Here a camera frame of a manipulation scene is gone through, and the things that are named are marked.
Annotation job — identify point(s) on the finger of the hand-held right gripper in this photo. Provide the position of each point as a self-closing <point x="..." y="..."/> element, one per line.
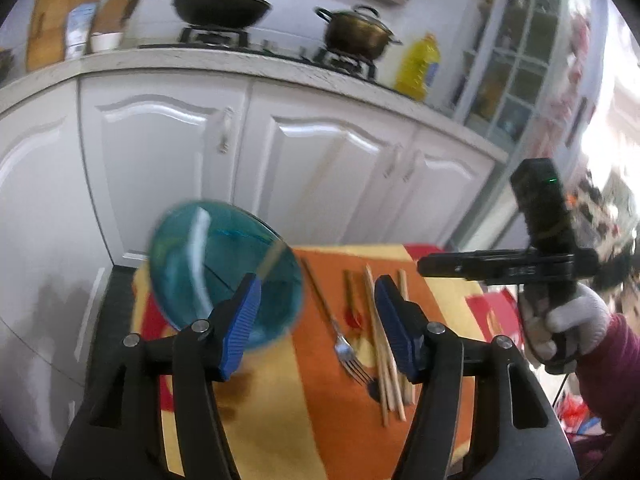
<point x="447" y="265"/>

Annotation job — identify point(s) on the wooden knife block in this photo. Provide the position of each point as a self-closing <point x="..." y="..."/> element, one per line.
<point x="117" y="7"/>

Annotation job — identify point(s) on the person's right hand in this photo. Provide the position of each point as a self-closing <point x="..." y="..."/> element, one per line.
<point x="582" y="320"/>

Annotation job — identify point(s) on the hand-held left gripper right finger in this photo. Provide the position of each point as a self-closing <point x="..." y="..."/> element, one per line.
<point x="395" y="325"/>

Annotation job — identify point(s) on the yellow cooking oil bottle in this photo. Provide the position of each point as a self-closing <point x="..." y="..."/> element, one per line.
<point x="419" y="67"/>

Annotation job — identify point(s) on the blue glass plate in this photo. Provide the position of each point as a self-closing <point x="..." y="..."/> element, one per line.
<point x="210" y="260"/>

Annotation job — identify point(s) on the silver metal fork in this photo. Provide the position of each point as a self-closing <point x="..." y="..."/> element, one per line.
<point x="332" y="325"/>

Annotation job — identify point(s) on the black wok with lid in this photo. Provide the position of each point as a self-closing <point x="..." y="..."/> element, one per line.
<point x="220" y="5"/>

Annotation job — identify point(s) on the orange yellow red blanket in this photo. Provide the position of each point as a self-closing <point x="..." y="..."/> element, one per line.
<point x="310" y="410"/>

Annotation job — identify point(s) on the person's right forearm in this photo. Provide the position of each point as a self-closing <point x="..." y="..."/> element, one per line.
<point x="612" y="375"/>

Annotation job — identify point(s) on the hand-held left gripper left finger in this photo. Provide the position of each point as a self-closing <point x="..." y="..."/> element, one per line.
<point x="242" y="325"/>

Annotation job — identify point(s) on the wooden cutting board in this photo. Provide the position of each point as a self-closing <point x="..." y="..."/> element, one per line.
<point x="47" y="25"/>

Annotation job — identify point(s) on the red wall decoration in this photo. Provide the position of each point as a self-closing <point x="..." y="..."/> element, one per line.
<point x="575" y="80"/>

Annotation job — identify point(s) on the brass cooking pot with lid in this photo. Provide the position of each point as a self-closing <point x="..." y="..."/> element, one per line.
<point x="357" y="32"/>

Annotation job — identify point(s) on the blue and white packet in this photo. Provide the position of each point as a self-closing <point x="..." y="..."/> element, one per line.
<point x="80" y="30"/>

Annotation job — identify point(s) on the small white bowl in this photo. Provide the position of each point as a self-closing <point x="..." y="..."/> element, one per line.
<point x="106" y="41"/>

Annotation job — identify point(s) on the black gas stove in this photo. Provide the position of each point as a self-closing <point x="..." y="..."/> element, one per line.
<point x="280" y="52"/>

